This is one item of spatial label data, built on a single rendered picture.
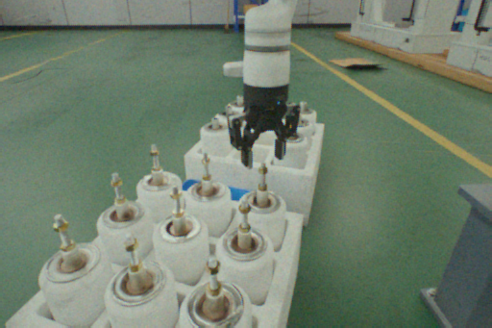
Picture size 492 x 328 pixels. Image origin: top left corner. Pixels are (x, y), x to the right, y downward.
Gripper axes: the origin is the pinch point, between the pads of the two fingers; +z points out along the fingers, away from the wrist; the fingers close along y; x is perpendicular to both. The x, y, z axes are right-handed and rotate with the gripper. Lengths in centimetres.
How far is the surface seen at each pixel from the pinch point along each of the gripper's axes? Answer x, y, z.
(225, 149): 34.1, 8.4, 15.9
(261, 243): -9.8, -6.4, 9.9
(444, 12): 142, 302, -11
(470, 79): 72, 233, 31
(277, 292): -14.0, -5.9, 17.2
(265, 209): -2.6, -1.0, 9.9
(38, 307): 2.6, -39.9, 17.3
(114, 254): 6.0, -27.8, 15.4
